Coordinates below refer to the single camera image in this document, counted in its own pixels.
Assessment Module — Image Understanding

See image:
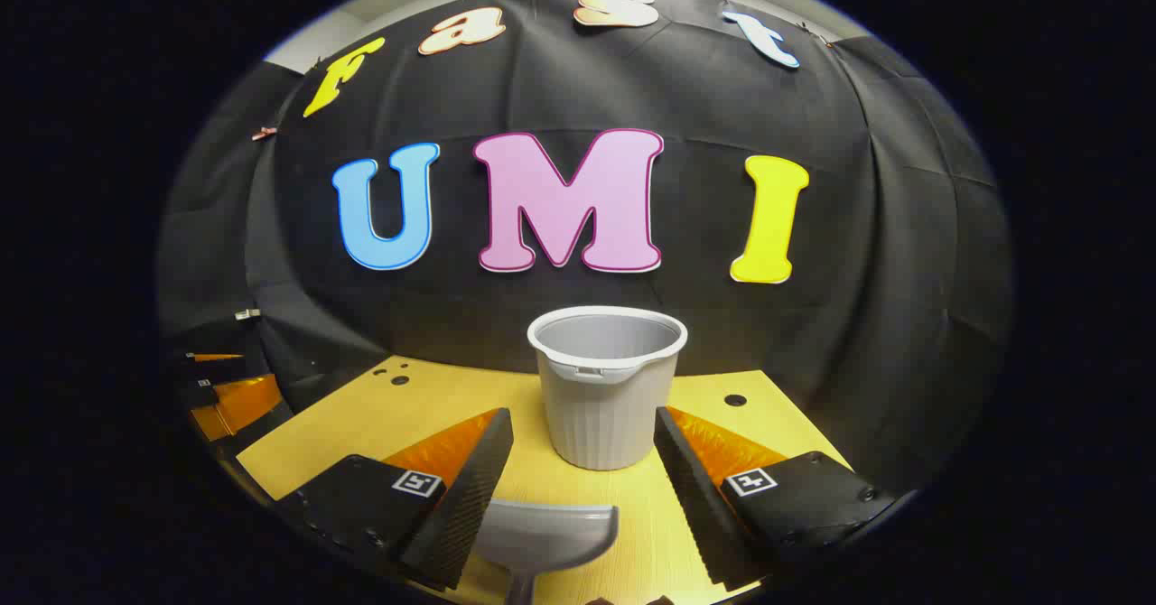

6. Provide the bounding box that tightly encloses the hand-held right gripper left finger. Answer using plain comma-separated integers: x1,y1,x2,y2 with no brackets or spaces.
275,406,516,592

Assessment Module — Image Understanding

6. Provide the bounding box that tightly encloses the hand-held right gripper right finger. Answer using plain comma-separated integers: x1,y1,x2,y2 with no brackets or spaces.
652,405,897,592

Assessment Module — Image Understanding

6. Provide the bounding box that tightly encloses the grey plastic dustpan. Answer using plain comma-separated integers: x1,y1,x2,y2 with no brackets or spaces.
471,499,620,605

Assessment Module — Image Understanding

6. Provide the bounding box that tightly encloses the grey ribbed garbage bin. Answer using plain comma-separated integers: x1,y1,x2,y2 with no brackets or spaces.
527,305,689,472

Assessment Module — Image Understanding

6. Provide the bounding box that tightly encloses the yellow wooden desktop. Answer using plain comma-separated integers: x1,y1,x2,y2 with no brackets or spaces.
237,355,854,605

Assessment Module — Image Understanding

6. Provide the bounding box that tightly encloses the black backdrop cloth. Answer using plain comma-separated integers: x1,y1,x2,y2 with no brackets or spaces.
158,0,1017,498

